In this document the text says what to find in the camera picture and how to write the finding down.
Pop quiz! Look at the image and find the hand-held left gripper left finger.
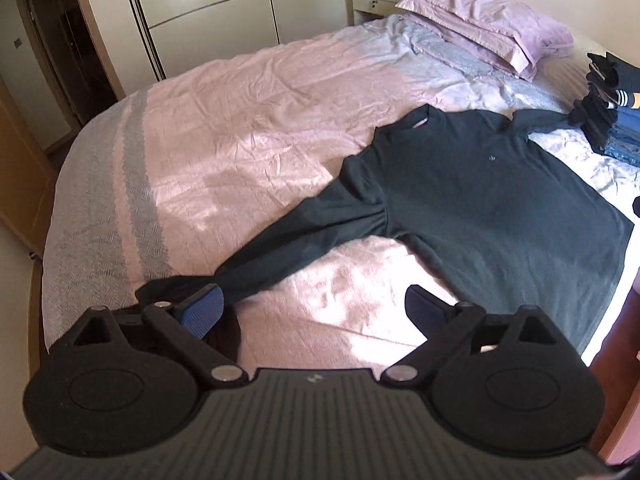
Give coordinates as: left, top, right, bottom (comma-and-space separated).
50, 282, 248, 388

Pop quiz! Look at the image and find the brown door frame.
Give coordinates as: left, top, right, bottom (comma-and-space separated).
10, 0, 126, 136

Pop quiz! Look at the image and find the lilac pillow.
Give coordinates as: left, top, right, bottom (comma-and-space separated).
395, 0, 575, 82

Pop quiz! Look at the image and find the light wooden door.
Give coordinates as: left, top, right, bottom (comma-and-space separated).
0, 77, 58, 258

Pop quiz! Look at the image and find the beige nightstand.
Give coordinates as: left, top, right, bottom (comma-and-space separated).
348, 0, 416, 26

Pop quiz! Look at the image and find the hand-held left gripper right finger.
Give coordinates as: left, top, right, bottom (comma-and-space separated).
382, 284, 581, 388

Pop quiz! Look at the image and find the bed with pink grey bedspread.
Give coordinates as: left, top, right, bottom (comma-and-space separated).
40, 12, 640, 366

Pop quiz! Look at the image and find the stack of folded clothes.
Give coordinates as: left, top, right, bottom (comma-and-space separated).
570, 51, 640, 166

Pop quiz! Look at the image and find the teal long-sleeve shirt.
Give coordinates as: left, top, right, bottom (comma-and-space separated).
135, 105, 635, 361

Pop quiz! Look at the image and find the white wardrobe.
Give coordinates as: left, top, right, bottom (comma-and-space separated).
117, 0, 371, 83

